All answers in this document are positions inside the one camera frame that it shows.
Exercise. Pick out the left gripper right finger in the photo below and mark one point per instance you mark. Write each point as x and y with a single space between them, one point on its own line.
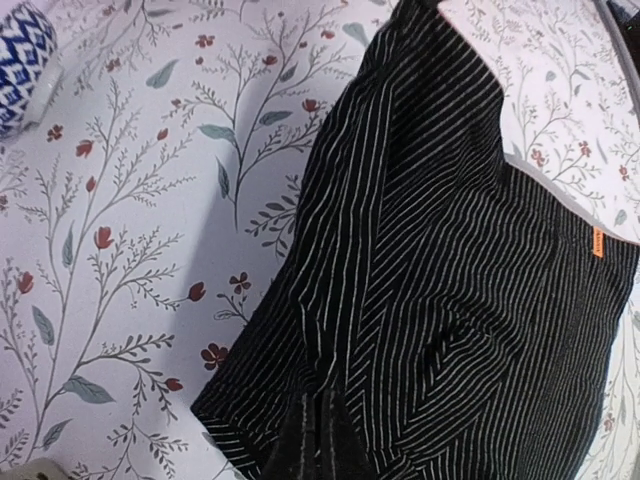
341 455

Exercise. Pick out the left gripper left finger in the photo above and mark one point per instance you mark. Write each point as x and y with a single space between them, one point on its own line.
296 453

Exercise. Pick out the black striped underwear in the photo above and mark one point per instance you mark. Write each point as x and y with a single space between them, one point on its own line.
464 312

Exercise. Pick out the blue white zigzag bowl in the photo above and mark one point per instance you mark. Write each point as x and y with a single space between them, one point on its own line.
31 70

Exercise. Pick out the floral patterned table mat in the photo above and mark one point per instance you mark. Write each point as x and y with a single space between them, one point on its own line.
144 218

